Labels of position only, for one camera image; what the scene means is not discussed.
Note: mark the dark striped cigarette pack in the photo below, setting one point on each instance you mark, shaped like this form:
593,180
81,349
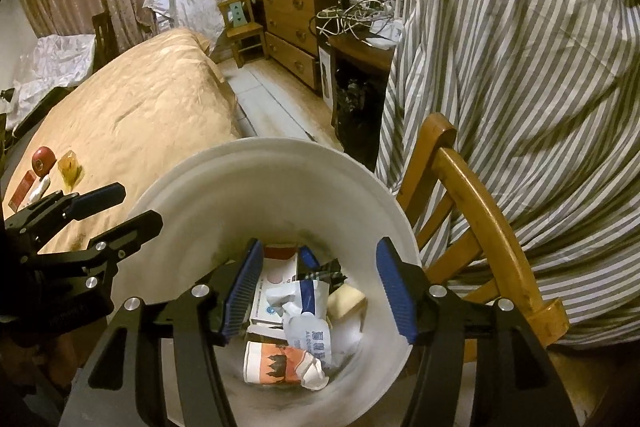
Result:
330,273

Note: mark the blue bottle cap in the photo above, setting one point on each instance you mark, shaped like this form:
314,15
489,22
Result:
306,260

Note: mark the white cloth roll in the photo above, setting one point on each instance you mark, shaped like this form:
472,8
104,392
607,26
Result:
39,190

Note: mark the small wooden chair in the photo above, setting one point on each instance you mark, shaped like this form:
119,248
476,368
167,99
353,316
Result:
241,29

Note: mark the yellow sponge block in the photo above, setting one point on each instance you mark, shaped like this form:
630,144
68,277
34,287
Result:
345,302

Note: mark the orange white paper carton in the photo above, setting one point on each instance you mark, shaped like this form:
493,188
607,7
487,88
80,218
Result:
269,364

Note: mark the tan bed cover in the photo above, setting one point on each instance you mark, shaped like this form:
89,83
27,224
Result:
143,113

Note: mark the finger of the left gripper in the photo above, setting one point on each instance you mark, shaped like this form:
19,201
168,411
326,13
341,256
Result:
42,220
117,236

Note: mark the white blue paper packet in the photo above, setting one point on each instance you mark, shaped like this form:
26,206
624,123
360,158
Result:
299,297

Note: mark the striped cloth cover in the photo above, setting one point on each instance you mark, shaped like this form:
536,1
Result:
544,95

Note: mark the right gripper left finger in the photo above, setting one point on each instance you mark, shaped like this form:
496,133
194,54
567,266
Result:
234,285

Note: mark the dark wooden side table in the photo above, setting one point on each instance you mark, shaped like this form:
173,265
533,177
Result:
360,73

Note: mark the red apple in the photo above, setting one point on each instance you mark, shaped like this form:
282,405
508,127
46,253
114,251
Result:
43,161

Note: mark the yellow plastic wrapped item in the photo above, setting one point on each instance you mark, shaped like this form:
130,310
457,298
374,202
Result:
71,170

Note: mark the red flat box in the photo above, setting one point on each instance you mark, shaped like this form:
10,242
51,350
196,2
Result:
22,190

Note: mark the white trash bucket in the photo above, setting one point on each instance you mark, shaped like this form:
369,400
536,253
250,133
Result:
296,197

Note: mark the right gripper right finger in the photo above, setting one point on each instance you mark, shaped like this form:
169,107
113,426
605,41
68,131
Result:
406,290

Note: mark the silver plastic sheet left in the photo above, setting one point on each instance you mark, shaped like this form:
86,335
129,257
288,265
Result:
55,62

